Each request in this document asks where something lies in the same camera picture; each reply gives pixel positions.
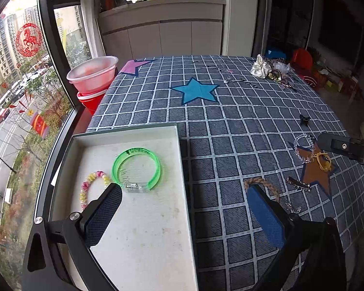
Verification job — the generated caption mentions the brown braided rope bracelet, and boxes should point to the brown braided rope bracelet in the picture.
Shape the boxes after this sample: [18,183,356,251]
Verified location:
[243,177,281,204]

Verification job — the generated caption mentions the yellow elastic hair tie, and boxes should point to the yellow elastic hair tie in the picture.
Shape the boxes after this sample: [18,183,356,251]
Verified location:
[312,152,333,172]

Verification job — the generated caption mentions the red plastic stool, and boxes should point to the red plastic stool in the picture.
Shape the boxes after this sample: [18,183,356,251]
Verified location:
[290,48,318,89]

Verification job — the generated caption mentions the black small hair claw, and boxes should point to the black small hair claw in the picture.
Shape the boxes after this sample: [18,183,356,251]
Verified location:
[299,114,310,126]

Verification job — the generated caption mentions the pink plastic basin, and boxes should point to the pink plastic basin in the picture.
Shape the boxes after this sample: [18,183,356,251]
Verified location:
[66,56,119,94]

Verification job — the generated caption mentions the white low cabinet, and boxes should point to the white low cabinet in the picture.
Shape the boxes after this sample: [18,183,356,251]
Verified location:
[99,0,225,68]

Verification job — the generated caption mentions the pink yellow beaded bracelet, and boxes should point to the pink yellow beaded bracelet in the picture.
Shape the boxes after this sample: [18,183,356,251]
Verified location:
[79,170,112,211]

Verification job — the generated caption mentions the red paper-cut window decal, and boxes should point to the red paper-cut window decal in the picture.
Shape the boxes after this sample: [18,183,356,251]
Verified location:
[15,22,43,57]

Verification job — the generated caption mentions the blue plastic stool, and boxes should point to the blue plastic stool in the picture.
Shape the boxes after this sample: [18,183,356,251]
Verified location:
[264,49,287,60]

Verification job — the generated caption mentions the silver metal hair clip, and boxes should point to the silver metal hair clip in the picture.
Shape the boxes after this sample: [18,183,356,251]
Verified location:
[286,176,311,192]

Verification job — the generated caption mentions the red plastic bucket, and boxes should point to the red plastic bucket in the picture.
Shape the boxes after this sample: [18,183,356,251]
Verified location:
[77,89,108,115]

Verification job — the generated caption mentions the white fabric scrunchie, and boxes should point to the white fabric scrunchie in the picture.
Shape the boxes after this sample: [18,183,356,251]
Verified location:
[250,55,272,79]

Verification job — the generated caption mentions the blue grid star tablecloth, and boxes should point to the blue grid star tablecloth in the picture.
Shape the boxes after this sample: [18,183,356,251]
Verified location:
[88,55,364,290]

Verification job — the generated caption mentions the pile of mixed jewelry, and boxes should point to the pile of mixed jewelry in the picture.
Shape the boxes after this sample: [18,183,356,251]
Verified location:
[267,58,297,92]

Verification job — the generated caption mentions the clear crystal bead bracelet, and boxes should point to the clear crystal bead bracelet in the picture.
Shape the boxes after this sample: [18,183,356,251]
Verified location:
[292,133,316,164]

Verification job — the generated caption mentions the green translucent bangle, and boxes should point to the green translucent bangle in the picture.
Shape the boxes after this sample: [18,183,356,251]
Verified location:
[112,147,162,193]

